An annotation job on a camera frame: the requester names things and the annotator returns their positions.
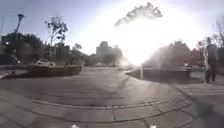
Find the tall stepped building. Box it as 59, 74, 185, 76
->
95, 40, 124, 66

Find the grey stone paved plaza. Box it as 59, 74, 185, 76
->
0, 66, 224, 128

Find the small tree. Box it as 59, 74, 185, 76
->
73, 42, 83, 64

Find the low planter with grass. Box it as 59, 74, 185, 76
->
126, 66, 194, 83

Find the low planter with bushes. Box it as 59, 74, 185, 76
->
27, 64, 84, 78

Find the tree with spreading crown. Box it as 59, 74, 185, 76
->
114, 1, 164, 28

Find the wide building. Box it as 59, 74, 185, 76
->
146, 39, 194, 69

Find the thin sparse tree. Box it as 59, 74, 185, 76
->
44, 15, 69, 64

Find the white car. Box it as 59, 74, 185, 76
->
34, 58, 57, 67

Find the person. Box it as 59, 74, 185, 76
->
203, 37, 220, 84

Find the street lamp pole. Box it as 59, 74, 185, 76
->
9, 13, 26, 76

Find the tall leafy tree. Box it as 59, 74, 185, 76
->
213, 14, 224, 48

